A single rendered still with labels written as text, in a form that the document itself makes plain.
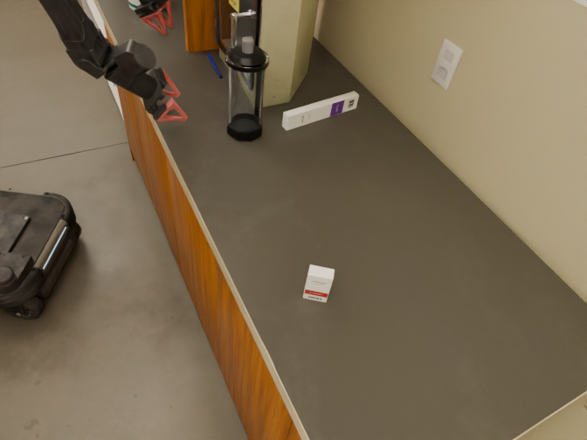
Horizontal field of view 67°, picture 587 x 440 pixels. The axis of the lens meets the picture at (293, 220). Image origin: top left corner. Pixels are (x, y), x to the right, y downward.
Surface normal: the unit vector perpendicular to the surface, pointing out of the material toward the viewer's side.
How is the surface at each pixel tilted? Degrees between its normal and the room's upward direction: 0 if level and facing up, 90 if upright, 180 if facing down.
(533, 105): 90
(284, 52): 90
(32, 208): 0
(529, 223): 90
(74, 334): 0
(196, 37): 90
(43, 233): 0
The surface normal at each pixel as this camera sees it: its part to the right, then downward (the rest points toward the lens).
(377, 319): 0.10, -0.68
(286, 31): 0.45, 0.70
